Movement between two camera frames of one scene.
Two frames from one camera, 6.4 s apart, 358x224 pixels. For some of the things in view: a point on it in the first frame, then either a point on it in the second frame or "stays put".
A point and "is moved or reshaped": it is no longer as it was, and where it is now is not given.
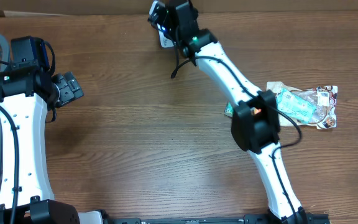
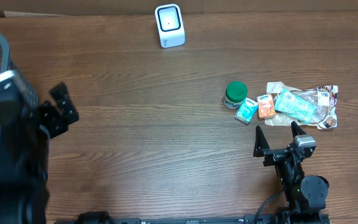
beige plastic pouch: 323,98 stays put
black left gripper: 70,86 -> 50,112
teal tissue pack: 298,106 stays put
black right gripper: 171,34 -> 261,150
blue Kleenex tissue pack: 229,109 is moved or reshaped
